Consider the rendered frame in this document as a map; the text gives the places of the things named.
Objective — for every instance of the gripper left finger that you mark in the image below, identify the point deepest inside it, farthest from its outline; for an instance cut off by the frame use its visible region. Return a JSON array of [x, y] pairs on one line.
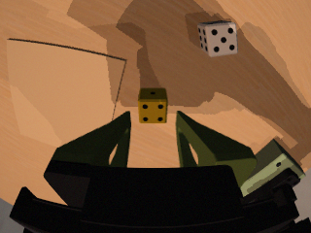
[[96, 146]]

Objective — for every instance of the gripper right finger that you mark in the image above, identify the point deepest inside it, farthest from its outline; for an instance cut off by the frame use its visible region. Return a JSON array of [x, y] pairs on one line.
[[212, 148]]

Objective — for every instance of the yellow die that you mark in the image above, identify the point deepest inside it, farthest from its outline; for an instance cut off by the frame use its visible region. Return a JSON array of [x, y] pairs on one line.
[[152, 105]]

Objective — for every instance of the white die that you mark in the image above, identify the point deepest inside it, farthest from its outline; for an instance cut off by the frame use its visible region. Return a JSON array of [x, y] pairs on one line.
[[218, 37]]

